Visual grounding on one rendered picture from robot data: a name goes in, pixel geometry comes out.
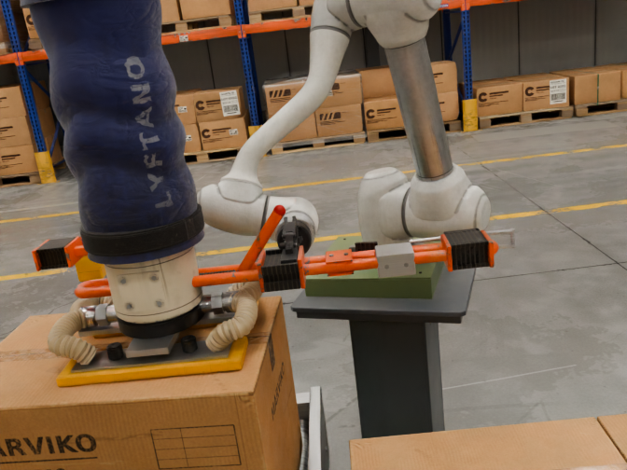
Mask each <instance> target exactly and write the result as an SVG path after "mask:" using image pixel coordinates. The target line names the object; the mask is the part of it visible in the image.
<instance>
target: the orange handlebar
mask: <svg viewBox="0 0 627 470"><path fill-rule="evenodd" d="M492 241H493V243H494V255H495V254H496V253H497V252H498V249H499V247H498V244H497V242H495V241H494V240H492ZM412 249H413V252H414V260H413V261H414V262H415V264H424V263H433V262H442V261H447V256H446V251H445V250H443V247H442V243H441V242H439V243H430V244H421V245H412ZM74 251H75V255H76V256H87V255H88V252H86V251H85V250H84V247H83V245H80V246H76V247H75V248H74ZM378 265H379V264H378V262H377V257H376V254H375V250H368V251H359V252H352V249H345V250H337V251H328V252H326V254H325V255H323V256H307V257H304V265H303V272H304V276H308V275H317V274H326V273H327V276H328V277H333V276H342V275H351V274H354V270H370V269H378ZM239 266H240V264H236V265H228V266H218V267H210V268H201V269H198V271H199V275H198V276H194V277H193V279H192V285H193V286H194V287H201V286H210V285H219V284H228V283H245V282H254V281H259V278H258V267H257V262H255V263H254V265H253V267H252V268H251V270H243V271H237V269H238V268H239ZM223 270H236V271H234V272H225V273H216V274H207V275H200V273H205V272H207V273H208V272H215V271H216V272H218V271H223ZM74 293H75V295H76V296H77V297H78V298H94V297H111V292H110V287H109V283H108V280H107V278H104V279H96V280H89V281H86V282H83V283H80V284H79V285H78V286H77V287H76V288H75V291H74Z"/></svg>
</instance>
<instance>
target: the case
mask: <svg viewBox="0 0 627 470"><path fill-rule="evenodd" d="M65 314H67V313H58V314H46V315H35V316H30V317H29V318H27V319H26V320H25V321H24V322H23V323H22V324H21V325H19V326H18V327H17V328H16V329H15V330H14V331H13V332H12V333H11V334H9V335H8V336H7V337H6V338H5V339H4V340H3V341H2V342H0V470H300V460H301V454H302V447H303V443H302V436H301V430H300V417H299V412H298V405H297V398H296V392H295V385H294V379H293V372H292V365H291V359H290V352H289V346H288V340H287V333H286V321H285V315H284V308H283V301H282V297H281V296H277V297H260V298H259V300H258V317H257V320H256V323H255V324H254V328H253V329H252V330H250V333H249V334H248V335H244V336H246V337H247V339H248V345H247V349H246V353H245V357H244V363H243V367H242V369H240V370H230V371H220V372H211V373H201V374H191V375H181V376H172V377H162V378H152V379H142V380H124V381H114V382H104V383H94V384H84V385H75V386H64V387H58V385H57V381H56V379H57V377H58V376H59V374H60V373H61V372H62V371H63V369H64V368H65V366H66V365H67V364H68V362H69V361H70V360H71V359H72V358H71V359H70V358H67V357H62V356H57V355H56V354H55V353H53V352H51V351H50V350H49V346H48V335H49V332H50V329H51V328H52V327H53V326H54V324H55V323H56V322H57V321H58V320H59V319H60V318H61V317H63V315H65ZM78 331H79V330H78ZM78 331H77V332H76V333H75V334H74V335H73V336H75V337H76V338H77V339H82V340H83V341H84V340H86V341H87V343H90V344H91V346H95V349H96V348H98V350H97V351H103V350H106V347H107V346H108V345H109V344H111V343H114V342H119V343H121V345H122V348H128V347H129V345H130V343H131V342H132V340H133V338H130V337H128V336H119V337H110V338H100V339H95V338H94V336H87V337H80V336H79V335H78Z"/></svg>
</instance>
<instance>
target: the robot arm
mask: <svg viewBox="0 0 627 470"><path fill-rule="evenodd" d="M440 4H441V0H314V2H313V11H312V16H311V31H310V72H309V75H308V78H307V81H306V83H305V84H304V86H303V87H302V89H301V90H300V91H299V92H298V93H297V94H296V95H295V96H294V97H293V98H292V99H291V100H290V101H289V102H288V103H287V104H286V105H285V106H283V107H282V108H281V109H280V110H279V111H278V112H277V113H276V114H275V115H274V116H273V117H271V118H270V119H269V120H268V121H267V122H266V123H265V124H264V125H263V126H262V127H260V128H259V129H258V130H257V131H256V132H255V133H254V134H253V135H252V136H251V137H250V138H249V139H248V140H247V141H246V142H245V144H244V145H243V147H242V148H241V150H240V151H239V153H238V155H237V157H236V159H235V161H234V163H233V165H232V168H231V170H230V172H229V173H228V174H227V175H226V176H224V177H222V178H221V180H220V183H218V185H213V184H212V185H209V186H206V187H204V188H202V190H201V191H199V193H198V195H197V203H199V204H200V205H201V207H202V215H203V220H204V223H206V224H207V225H209V226H211V227H213V228H217V229H219V230H222V231H225V232H228V233H232V234H237V235H243V236H258V234H259V233H260V231H261V230H262V228H263V226H264V225H265V223H266V221H267V220H268V218H269V216H270V215H271V213H272V211H273V208H274V207H275V206H276V205H278V204H281V205H283V206H284V207H285V208H286V213H285V215H284V216H283V217H282V219H281V221H280V222H279V224H278V226H277V227H276V229H275V230H274V232H273V234H272V235H271V237H270V239H271V240H274V241H276V242H277V244H278V247H279V248H280V249H283V251H282V256H281V264H286V263H296V262H297V258H298V248H295V247H297V246H301V245H303V249H304V254H306V253H307V252H308V251H309V249H310V248H311V246H312V245H313V243H314V236H315V234H316V232H317V230H318V224H319V222H318V214H317V211H316V210H315V208H314V206H313V205H312V204H311V203H310V202H309V201H308V200H306V199H304V198H301V197H274V196H268V195H264V194H263V191H262V188H263V186H262V184H261V183H260V182H259V181H258V176H257V171H258V164H259V162H260V161H261V159H262V158H263V156H264V155H265V154H266V153H267V152H268V151H269V150H270V149H271V148H273V147H274V146H275V145H276V144H277V143H279V142H280V141H281V140H282V139H283V138H285V137H286V136H287V135H288V134H289V133H290V132H292V131H293V130H294V129H295V128H297V127H298V126H299V124H300V123H301V122H303V121H304V120H305V119H306V118H308V117H309V116H310V115H311V114H312V113H313V112H314V111H315V110H316V109H317V108H318V107H319V106H320V105H321V104H322V103H323V101H324V100H325V99H326V98H327V96H328V95H329V93H330V91H331V89H332V87H333V85H334V82H335V80H336V77H337V74H338V72H339V69H340V66H341V61H342V59H343V56H344V53H345V51H346V49H347V47H348V44H349V41H350V37H351V34H352V32H353V31H356V30H359V29H362V28H366V27H368V28H369V30H370V32H371V33H372V34H373V36H374V37H375V38H376V40H377V42H378V43H379V44H380V45H381V46H382V47H383V48H384V50H385V54H386V58H387V61H388V64H389V68H390V72H391V76H392V79H393V83H394V87H395V91H396V95H397V101H398V105H399V109H400V112H401V116H402V119H403V123H404V127H405V131H406V134H407V138H408V142H409V146H410V150H411V156H412V159H413V163H414V167H415V171H416V173H415V175H414V176H413V178H412V179H411V181H410V182H408V178H407V176H406V175H405V174H404V173H403V172H402V171H400V170H397V169H396V168H393V167H386V168H381V169H376V170H373V171H370V172H368V173H366V174H365V176H364V178H363V180H362V181H361V183H360V186H359V190H358V196H357V211H358V221H359V227H360V232H361V236H362V242H377V243H378V245H386V244H394V243H403V242H411V241H410V240H413V237H415V238H421V239H422V238H431V237H440V235H441V234H443V232H444V231H453V230H462V229H471V228H478V229H479V230H485V228H486V227H487V225H488V222H489V219H490V214H491V203H490V201H489V199H488V198H487V195H486V194H485V193H484V191H483V190H482V189H480V188H479V187H477V186H472V183H471V182H470V180H469V179H468V178H467V176H466V174H465V172H464V170H463V169H462V168H460V167H459V166H458V165H456V164H454V163H453V162H452V157H451V153H450V148H449V145H448V140H447V136H446V131H445V128H444V123H443V119H442V114H441V111H440V106H439V98H438V92H437V88H436V83H435V79H434V75H433V71H432V66H431V62H430V58H429V54H428V49H427V45H426V41H425V36H426V33H427V30H428V26H429V19H430V18H432V17H433V16H434V15H435V14H436V13H437V11H438V10H439V7H440Z"/></svg>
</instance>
